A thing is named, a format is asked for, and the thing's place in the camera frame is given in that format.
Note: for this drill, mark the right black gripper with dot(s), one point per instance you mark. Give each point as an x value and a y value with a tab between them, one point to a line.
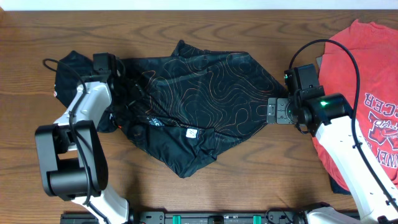
281	117

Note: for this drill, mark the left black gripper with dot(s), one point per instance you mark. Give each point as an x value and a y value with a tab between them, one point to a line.
131	86

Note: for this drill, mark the black orange-patterned jersey shirt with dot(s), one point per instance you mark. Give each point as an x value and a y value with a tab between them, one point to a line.
190	107

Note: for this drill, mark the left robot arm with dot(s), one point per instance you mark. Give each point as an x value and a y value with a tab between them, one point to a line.
72	163

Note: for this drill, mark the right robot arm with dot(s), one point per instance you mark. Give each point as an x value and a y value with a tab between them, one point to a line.
331	121

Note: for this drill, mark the dark garment under red shirt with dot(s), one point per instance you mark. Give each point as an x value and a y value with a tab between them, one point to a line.
335	187

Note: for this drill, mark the red printed t-shirt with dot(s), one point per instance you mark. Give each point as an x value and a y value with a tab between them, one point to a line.
374	48

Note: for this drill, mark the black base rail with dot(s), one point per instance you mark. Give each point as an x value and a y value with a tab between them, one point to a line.
273	216

